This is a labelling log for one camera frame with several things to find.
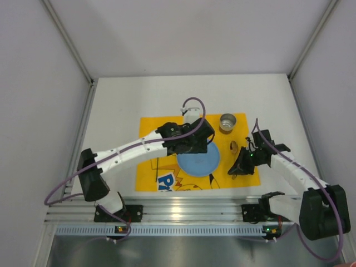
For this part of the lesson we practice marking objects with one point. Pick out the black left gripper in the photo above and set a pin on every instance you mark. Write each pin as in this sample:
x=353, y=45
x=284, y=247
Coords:
x=204, y=133

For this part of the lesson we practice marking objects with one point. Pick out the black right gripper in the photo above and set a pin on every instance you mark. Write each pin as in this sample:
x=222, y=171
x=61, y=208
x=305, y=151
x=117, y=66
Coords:
x=246, y=161

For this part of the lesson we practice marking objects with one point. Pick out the gold metal spoon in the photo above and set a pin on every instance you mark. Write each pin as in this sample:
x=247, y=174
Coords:
x=234, y=149

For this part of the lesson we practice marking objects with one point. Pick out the blue round plate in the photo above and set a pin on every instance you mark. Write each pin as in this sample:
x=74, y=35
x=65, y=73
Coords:
x=200, y=165

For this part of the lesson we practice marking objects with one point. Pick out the brown and white metal cup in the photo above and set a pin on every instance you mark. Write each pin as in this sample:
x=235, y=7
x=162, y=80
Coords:
x=227, y=123

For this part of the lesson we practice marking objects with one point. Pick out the blue handled fork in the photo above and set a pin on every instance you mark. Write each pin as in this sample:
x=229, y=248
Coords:
x=157, y=170

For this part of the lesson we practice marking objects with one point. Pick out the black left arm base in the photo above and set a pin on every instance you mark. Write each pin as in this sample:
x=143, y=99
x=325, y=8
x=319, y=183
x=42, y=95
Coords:
x=131, y=213

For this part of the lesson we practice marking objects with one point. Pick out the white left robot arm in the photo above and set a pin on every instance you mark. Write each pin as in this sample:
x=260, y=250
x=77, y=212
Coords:
x=93, y=166

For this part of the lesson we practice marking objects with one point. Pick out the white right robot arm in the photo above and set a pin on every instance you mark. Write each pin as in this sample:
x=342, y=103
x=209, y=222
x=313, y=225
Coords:
x=319, y=209

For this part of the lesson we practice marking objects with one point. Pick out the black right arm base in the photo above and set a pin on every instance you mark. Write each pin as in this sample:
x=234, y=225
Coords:
x=254, y=214

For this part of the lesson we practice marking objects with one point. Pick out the aluminium mounting rail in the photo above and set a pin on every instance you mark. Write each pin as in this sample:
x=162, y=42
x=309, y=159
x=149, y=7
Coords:
x=160, y=210

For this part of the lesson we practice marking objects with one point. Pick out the perforated cable duct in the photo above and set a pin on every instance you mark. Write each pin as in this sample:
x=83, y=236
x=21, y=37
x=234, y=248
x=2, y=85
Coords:
x=166, y=230

